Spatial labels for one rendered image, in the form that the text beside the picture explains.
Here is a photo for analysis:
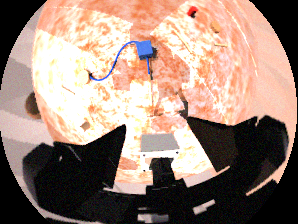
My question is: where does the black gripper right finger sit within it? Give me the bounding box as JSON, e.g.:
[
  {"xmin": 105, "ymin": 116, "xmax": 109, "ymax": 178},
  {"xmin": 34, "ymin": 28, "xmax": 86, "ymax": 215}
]
[{"xmin": 186, "ymin": 116, "xmax": 258, "ymax": 172}]

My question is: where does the blue block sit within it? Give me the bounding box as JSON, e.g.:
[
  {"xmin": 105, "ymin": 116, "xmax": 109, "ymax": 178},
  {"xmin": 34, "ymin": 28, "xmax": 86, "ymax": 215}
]
[{"xmin": 136, "ymin": 40, "xmax": 153, "ymax": 60}]

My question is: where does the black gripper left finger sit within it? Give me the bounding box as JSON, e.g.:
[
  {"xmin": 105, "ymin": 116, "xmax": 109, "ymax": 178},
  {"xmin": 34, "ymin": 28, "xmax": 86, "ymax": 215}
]
[{"xmin": 52, "ymin": 124, "xmax": 126, "ymax": 189}]

